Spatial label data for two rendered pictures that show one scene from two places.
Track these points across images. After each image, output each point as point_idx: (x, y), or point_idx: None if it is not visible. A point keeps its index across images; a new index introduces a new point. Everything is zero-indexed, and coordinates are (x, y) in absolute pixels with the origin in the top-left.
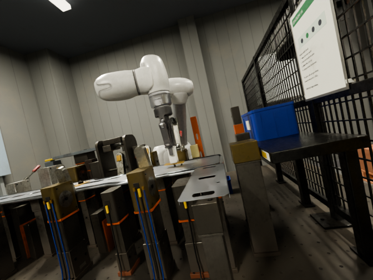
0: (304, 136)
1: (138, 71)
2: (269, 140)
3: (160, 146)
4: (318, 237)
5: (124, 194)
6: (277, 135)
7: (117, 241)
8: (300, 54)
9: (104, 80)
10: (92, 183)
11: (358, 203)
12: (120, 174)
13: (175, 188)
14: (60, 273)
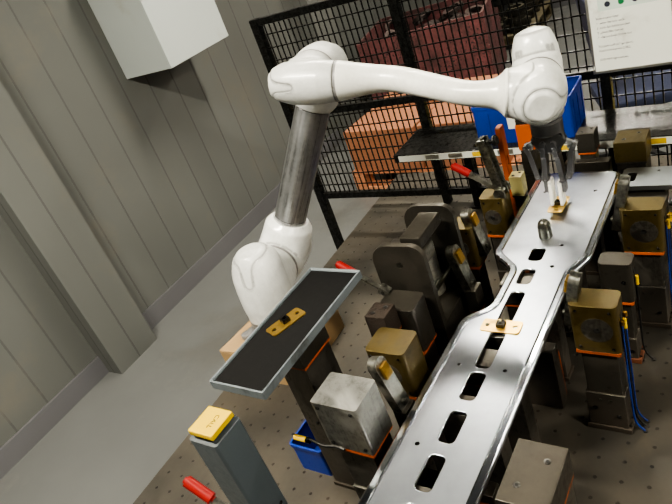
0: (623, 115)
1: (558, 61)
2: None
3: (265, 248)
4: None
5: None
6: (580, 123)
7: (634, 321)
8: (597, 17)
9: (564, 86)
10: (528, 301)
11: None
12: (472, 286)
13: (665, 204)
14: (598, 453)
